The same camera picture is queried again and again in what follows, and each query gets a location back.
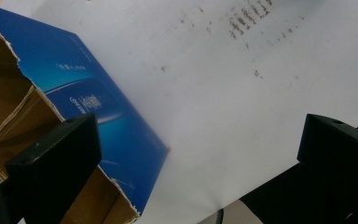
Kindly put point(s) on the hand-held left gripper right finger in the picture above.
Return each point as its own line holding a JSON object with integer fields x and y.
{"x": 338, "y": 155}

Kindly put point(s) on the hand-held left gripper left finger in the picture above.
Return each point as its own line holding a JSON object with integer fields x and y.
{"x": 52, "y": 165}

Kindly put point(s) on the blue torn cardboard box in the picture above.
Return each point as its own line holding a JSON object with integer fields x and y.
{"x": 74, "y": 77}

